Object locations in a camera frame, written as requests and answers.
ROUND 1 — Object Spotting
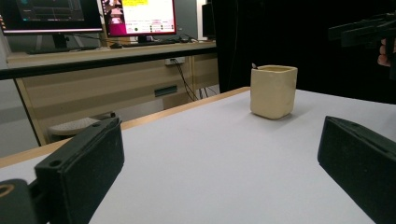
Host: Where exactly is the white cabinet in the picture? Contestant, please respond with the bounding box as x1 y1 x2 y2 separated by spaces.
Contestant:
0 31 41 159

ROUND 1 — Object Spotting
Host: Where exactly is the dark screen monitor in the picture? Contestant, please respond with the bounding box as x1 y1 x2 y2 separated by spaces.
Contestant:
0 0 105 54

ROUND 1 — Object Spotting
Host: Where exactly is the wooden table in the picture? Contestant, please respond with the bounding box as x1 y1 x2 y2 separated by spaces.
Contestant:
0 86 252 170

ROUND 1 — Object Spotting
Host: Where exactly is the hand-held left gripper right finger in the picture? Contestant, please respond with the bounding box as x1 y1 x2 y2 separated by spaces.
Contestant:
317 115 396 224

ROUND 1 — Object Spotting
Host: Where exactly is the black monitor seen edge-on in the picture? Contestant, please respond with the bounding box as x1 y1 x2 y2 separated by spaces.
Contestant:
201 2 218 41

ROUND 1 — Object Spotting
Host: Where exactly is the bright screen monitor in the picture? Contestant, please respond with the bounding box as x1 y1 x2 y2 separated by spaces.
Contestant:
100 0 177 45

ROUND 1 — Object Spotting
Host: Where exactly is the cream square cup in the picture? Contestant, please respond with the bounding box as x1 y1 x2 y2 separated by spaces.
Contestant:
249 64 299 120

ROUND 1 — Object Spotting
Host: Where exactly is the black curtain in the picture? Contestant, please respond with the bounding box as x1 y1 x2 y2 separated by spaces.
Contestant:
210 0 396 105

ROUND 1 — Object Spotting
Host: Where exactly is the white table board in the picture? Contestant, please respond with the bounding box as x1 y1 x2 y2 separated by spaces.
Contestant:
0 88 396 224

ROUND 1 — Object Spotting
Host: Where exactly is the white power socket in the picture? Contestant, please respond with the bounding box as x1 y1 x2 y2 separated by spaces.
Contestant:
164 56 187 66

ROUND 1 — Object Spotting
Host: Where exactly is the light wooden desk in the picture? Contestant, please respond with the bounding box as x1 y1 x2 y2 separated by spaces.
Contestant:
5 40 220 147

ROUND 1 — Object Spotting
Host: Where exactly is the black keyboard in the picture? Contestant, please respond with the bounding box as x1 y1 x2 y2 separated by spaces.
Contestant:
26 46 100 56

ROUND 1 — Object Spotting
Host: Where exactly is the black desk cable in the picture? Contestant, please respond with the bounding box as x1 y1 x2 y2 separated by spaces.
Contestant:
172 58 201 103
199 86 219 99

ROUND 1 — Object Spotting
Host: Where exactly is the grey footrest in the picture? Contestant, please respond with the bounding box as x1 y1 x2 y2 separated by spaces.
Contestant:
46 111 119 145

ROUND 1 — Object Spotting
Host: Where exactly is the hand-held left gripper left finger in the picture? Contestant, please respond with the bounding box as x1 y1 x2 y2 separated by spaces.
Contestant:
33 116 126 224

